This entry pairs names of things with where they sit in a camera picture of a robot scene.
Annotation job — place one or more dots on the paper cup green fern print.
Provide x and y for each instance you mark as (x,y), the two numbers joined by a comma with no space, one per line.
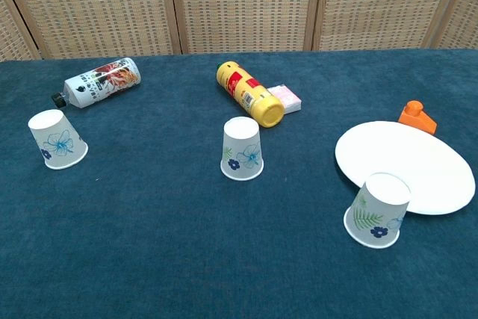
(377,207)

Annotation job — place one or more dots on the paper cup large blue flower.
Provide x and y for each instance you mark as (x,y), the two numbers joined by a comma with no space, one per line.
(56,139)

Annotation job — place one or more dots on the white paper cup floral print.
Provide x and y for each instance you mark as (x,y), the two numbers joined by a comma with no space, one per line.
(241,147)

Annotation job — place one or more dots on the white paper plate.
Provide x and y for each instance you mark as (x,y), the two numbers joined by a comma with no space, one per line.
(411,158)

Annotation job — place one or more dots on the yellow bottle red label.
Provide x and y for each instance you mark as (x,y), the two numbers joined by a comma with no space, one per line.
(248,91)

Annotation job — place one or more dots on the pink white tissue pack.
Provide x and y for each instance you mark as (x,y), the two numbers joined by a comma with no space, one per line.
(289,100)

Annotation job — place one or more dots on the blue velvet tablecloth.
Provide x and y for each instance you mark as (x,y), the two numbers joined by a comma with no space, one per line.
(149,240)

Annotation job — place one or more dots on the white floral bottle black cap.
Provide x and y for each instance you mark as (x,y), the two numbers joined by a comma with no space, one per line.
(101,81)

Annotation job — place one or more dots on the orange plastic block with knob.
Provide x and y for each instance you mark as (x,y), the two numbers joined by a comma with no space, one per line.
(418,119)

